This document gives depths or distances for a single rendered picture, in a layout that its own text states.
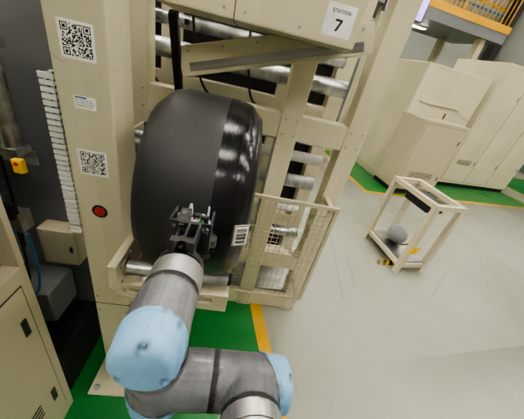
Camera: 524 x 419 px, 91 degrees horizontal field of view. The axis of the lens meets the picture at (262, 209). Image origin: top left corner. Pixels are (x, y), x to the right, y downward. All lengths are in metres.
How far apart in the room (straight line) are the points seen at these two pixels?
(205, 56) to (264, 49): 0.21
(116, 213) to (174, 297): 0.61
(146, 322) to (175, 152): 0.40
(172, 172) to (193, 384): 0.40
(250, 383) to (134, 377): 0.14
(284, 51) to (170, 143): 0.61
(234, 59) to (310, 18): 0.29
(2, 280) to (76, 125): 0.48
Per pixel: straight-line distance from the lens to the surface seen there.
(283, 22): 0.95
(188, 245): 0.40
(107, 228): 0.97
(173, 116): 0.66
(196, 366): 0.40
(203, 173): 0.59
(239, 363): 0.40
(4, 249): 1.02
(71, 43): 0.79
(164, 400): 0.41
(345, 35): 0.98
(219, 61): 1.08
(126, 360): 0.31
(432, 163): 5.27
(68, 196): 0.97
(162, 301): 0.33
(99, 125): 0.81
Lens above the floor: 1.57
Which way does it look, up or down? 31 degrees down
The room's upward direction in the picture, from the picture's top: 14 degrees clockwise
